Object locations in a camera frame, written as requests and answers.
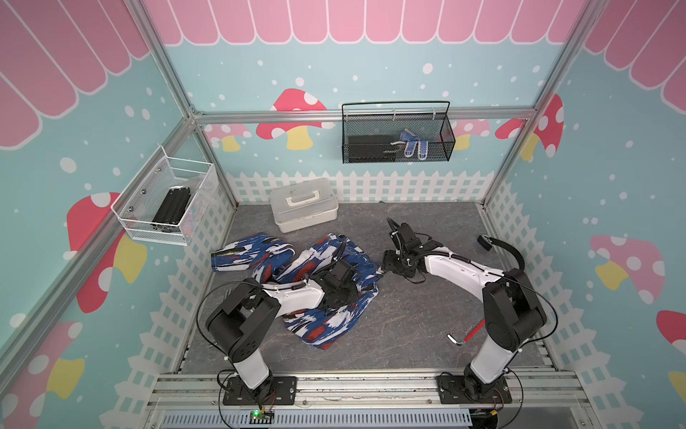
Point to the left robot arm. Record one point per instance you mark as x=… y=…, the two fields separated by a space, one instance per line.
x=241 y=322

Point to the blue white gloves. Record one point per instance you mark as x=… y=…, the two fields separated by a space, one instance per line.
x=412 y=145

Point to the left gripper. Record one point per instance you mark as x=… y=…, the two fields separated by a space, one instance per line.
x=351 y=298

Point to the blue white red patterned trousers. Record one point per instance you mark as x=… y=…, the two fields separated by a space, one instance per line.
x=273 y=260

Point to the black wire wall basket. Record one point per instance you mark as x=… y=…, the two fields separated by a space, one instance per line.
x=427 y=119

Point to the white slotted cable duct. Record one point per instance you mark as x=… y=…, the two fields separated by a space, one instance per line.
x=321 y=418

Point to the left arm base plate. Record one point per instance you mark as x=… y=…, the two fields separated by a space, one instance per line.
x=275 y=390

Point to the black case in white basket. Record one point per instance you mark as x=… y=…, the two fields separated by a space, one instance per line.
x=171 y=211

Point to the white wire wall basket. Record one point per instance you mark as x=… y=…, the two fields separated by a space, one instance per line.
x=135 y=208

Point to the white plastic storage box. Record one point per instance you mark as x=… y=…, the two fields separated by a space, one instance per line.
x=303 y=205

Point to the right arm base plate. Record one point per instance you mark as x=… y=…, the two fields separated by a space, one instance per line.
x=453 y=387

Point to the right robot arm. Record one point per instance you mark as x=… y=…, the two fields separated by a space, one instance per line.
x=512 y=310

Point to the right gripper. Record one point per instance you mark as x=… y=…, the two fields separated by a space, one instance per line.
x=388 y=256

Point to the black box in black basket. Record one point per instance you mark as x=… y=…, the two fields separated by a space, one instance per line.
x=371 y=149

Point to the small green circuit board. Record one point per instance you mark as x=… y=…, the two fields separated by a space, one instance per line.
x=261 y=417

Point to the red handled hex key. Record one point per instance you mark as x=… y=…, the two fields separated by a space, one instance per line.
x=467 y=337

